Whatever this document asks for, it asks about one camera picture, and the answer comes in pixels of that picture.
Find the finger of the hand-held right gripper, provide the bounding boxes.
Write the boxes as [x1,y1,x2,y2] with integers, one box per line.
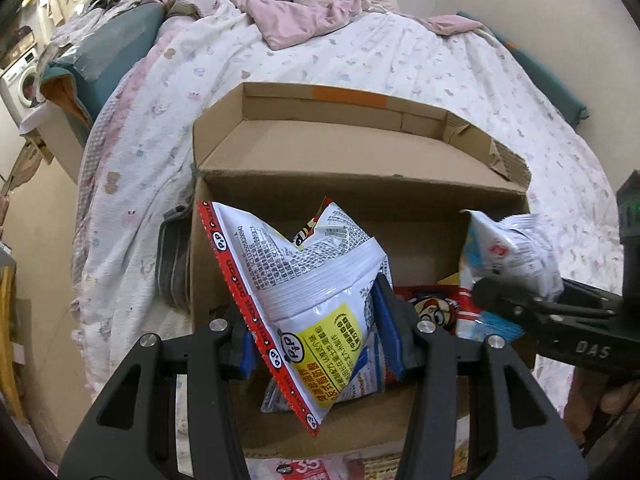
[472,279,601,323]
[562,280,626,306]

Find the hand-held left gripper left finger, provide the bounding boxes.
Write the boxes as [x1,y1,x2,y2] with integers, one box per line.
[59,305,261,480]

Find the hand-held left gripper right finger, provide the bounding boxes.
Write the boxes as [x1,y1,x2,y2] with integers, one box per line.
[370,274,588,480]

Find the pile of snack packets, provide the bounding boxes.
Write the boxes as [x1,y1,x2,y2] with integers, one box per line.
[247,272,526,480]

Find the white light-blue snack pouch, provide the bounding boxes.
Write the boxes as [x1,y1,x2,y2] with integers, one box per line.
[459,209,565,301]

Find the white red-edged snack bag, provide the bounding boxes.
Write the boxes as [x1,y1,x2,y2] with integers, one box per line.
[197,199,390,438]

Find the brown cardboard box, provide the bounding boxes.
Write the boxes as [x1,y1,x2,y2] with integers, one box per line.
[189,81,538,461]

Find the person's right hand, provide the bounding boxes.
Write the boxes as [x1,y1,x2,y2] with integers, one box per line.
[565,367,638,448]

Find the dark striped cloth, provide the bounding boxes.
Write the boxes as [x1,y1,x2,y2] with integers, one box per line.
[157,202,196,311]

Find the teal bed mat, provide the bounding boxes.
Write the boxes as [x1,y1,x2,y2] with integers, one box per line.
[457,10,588,126]

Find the yellow wooden chair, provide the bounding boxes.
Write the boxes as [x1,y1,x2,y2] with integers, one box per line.
[0,265,26,421]

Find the white storage bin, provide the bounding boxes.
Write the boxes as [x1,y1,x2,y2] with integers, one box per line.
[20,102,93,183]

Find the pink blanket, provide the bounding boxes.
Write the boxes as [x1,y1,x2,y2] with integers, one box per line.
[170,0,501,51]

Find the teal cushion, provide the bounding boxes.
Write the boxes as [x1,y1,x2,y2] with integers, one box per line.
[40,2,166,126]

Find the white washing machine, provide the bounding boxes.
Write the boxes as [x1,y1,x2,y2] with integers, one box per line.
[0,50,43,126]

